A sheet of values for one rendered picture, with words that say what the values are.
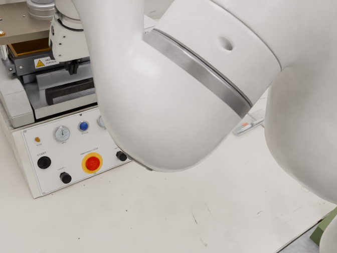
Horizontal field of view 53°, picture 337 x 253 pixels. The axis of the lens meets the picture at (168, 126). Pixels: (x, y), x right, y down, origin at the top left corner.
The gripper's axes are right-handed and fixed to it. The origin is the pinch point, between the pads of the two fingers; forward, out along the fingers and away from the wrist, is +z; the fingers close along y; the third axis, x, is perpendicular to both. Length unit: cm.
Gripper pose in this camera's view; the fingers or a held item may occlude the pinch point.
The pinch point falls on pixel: (71, 65)
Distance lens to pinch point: 86.0
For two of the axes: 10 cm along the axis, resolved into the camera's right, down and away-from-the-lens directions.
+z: -2.9, 4.9, 8.2
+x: -4.8, -8.2, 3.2
